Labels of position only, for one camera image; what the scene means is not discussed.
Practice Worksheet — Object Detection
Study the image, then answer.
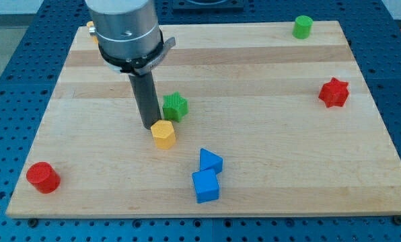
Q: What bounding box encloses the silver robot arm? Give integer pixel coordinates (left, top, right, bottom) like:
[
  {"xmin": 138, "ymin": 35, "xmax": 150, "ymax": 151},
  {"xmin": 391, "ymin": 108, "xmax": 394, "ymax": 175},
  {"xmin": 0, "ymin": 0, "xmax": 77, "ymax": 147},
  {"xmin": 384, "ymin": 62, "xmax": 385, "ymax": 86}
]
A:
[{"xmin": 85, "ymin": 0, "xmax": 163, "ymax": 73}]

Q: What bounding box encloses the yellow block behind arm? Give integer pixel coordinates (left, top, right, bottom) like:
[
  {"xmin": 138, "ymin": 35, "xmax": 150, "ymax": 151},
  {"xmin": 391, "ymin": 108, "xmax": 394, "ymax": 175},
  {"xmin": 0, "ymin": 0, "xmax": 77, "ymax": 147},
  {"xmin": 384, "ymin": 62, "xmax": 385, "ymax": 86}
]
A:
[{"xmin": 86, "ymin": 21, "xmax": 98, "ymax": 44}]

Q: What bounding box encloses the wooden board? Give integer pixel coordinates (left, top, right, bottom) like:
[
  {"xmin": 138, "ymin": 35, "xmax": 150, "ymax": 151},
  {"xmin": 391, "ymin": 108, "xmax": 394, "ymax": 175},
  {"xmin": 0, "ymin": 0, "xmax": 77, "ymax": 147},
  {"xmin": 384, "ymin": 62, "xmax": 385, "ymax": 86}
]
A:
[{"xmin": 6, "ymin": 21, "xmax": 401, "ymax": 218}]

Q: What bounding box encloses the green star block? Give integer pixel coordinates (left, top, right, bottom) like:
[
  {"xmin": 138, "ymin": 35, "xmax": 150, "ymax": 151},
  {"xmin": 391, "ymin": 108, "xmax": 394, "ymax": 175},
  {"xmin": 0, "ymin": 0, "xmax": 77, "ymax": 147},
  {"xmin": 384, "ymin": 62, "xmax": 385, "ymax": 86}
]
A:
[{"xmin": 162, "ymin": 91, "xmax": 188, "ymax": 122}]

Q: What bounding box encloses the yellow hexagon block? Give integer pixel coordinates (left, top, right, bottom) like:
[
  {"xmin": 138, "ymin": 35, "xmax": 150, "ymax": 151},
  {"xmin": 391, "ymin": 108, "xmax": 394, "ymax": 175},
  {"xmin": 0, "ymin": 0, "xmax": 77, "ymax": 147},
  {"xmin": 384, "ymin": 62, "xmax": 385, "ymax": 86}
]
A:
[{"xmin": 151, "ymin": 120, "xmax": 176, "ymax": 149}]

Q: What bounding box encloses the blue triangle block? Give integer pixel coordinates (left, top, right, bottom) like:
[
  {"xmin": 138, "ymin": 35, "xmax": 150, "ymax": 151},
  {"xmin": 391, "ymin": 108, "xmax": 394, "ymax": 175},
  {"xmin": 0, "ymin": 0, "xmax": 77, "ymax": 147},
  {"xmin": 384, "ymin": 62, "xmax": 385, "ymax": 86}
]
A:
[{"xmin": 199, "ymin": 148, "xmax": 223, "ymax": 174}]

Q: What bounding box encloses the blue cube block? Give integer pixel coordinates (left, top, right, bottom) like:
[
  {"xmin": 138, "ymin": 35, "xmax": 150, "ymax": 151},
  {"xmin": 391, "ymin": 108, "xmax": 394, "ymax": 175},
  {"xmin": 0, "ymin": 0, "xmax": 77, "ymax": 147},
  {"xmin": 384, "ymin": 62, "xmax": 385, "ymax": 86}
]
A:
[{"xmin": 192, "ymin": 169, "xmax": 220, "ymax": 203}]

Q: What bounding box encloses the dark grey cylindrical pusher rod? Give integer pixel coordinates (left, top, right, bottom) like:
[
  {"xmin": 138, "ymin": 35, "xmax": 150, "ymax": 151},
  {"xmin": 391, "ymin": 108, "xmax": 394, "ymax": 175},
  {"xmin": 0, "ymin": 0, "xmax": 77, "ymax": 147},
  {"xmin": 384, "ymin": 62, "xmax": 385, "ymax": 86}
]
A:
[{"xmin": 129, "ymin": 72, "xmax": 161, "ymax": 130}]

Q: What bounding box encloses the red star block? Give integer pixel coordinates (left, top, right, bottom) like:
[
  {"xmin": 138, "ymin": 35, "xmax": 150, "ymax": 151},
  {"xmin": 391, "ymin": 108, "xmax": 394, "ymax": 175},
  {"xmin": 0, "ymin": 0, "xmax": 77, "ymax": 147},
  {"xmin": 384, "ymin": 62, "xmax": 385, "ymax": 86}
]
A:
[{"xmin": 318, "ymin": 77, "xmax": 349, "ymax": 108}]

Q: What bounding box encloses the green cylinder block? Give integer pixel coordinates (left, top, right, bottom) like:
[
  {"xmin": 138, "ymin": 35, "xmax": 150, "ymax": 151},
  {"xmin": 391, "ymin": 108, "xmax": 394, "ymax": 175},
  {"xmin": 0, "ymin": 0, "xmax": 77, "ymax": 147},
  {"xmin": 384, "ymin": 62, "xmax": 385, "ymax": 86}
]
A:
[{"xmin": 292, "ymin": 15, "xmax": 314, "ymax": 39}]

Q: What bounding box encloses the red cylinder block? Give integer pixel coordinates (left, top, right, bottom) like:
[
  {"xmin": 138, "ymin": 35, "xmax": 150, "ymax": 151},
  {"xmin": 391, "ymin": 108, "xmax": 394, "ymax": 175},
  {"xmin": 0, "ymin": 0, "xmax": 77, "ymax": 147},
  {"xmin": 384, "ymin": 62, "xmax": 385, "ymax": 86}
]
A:
[{"xmin": 26, "ymin": 161, "xmax": 61, "ymax": 194}]

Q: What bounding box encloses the black clamp ring with lever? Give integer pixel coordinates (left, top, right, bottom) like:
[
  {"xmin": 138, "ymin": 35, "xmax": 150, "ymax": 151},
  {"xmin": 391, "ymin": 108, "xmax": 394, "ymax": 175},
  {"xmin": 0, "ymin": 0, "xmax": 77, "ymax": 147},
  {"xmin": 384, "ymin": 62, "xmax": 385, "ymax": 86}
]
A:
[{"xmin": 89, "ymin": 26, "xmax": 177, "ymax": 77}]

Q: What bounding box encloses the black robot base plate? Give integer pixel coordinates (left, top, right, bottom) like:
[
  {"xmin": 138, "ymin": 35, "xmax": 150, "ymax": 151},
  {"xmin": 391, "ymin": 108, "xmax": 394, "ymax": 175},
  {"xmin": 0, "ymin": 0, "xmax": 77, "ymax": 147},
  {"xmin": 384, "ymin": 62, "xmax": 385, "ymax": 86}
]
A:
[{"xmin": 172, "ymin": 0, "xmax": 246, "ymax": 13}]

